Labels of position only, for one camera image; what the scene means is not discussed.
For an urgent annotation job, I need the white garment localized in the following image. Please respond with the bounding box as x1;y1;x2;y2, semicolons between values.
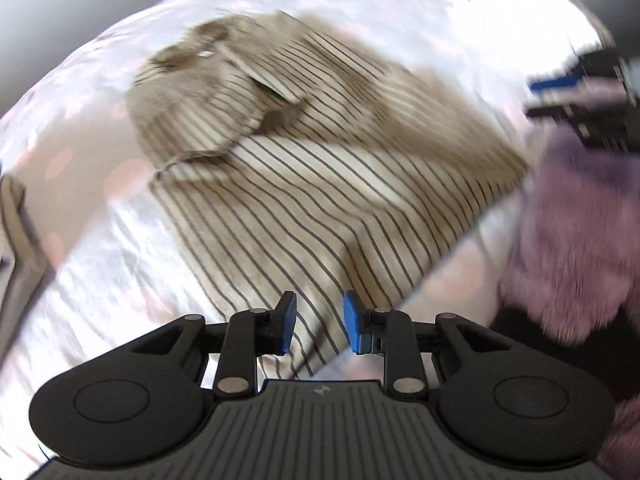
445;0;606;126

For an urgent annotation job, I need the beige striped shirt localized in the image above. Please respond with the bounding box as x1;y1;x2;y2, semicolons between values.
125;10;531;381

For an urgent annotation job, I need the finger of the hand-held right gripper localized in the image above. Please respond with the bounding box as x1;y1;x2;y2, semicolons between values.
525;104;588;122
530;74;585;95

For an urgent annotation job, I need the grey folded clothes stack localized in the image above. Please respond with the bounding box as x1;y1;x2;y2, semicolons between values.
0;175;51;321

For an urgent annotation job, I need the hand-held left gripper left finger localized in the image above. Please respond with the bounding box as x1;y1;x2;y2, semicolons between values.
130;290;298;401

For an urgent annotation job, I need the pink dotted white bed sheet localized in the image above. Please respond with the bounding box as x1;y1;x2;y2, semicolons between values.
0;0;616;466

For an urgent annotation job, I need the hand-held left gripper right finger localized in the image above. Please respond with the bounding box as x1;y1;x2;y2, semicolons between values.
341;290;511;401

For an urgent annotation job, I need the person's right forearm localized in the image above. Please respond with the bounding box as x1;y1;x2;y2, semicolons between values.
500;125;640;346

